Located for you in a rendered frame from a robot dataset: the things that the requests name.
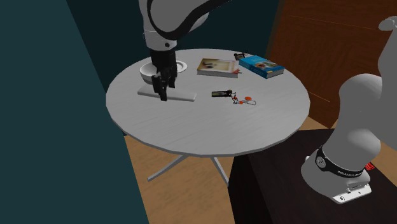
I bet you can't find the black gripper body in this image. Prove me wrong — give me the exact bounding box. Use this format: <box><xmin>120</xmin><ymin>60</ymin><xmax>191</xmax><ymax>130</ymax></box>
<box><xmin>150</xmin><ymin>48</ymin><xmax>179</xmax><ymax>79</ymax></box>

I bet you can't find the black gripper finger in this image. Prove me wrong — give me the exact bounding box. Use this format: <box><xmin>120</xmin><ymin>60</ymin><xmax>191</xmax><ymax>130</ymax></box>
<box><xmin>151</xmin><ymin>73</ymin><xmax>169</xmax><ymax>102</ymax></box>
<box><xmin>167</xmin><ymin>73</ymin><xmax>178</xmax><ymax>90</ymax></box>

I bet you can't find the white plate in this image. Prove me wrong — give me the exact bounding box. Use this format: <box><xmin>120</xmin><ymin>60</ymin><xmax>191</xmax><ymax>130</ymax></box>
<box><xmin>175</xmin><ymin>60</ymin><xmax>189</xmax><ymax>74</ymax></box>

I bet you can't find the flat white rectangular slab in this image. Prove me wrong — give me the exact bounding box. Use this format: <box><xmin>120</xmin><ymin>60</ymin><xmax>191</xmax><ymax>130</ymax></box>
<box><xmin>137</xmin><ymin>85</ymin><xmax>199</xmax><ymax>103</ymax></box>

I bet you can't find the white bowl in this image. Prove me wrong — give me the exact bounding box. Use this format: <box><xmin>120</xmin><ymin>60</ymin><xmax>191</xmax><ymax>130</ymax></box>
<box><xmin>139</xmin><ymin>62</ymin><xmax>160</xmax><ymax>85</ymax></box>

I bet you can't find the beige book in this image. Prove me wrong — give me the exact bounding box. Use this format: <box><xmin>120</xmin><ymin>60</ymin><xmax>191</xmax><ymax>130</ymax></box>
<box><xmin>196</xmin><ymin>57</ymin><xmax>241</xmax><ymax>80</ymax></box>

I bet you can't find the black key fob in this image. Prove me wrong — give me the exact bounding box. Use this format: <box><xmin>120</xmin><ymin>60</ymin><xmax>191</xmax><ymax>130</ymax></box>
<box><xmin>211</xmin><ymin>89</ymin><xmax>233</xmax><ymax>99</ymax></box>

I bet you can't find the round white table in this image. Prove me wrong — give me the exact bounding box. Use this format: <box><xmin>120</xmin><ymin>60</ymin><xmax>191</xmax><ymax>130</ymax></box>
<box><xmin>105</xmin><ymin>48</ymin><xmax>311</xmax><ymax>188</ymax></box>

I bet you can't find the blue book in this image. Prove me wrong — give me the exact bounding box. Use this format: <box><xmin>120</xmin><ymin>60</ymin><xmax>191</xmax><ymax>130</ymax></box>
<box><xmin>238</xmin><ymin>55</ymin><xmax>286</xmax><ymax>80</ymax></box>

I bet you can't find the dark robot stand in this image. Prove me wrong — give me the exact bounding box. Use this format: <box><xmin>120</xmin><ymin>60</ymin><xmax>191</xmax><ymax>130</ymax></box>
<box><xmin>228</xmin><ymin>128</ymin><xmax>397</xmax><ymax>224</ymax></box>

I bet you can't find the orange keychain with ring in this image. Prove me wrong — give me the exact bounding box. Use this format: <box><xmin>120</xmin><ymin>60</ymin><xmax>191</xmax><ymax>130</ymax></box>
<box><xmin>230</xmin><ymin>92</ymin><xmax>257</xmax><ymax>106</ymax></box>

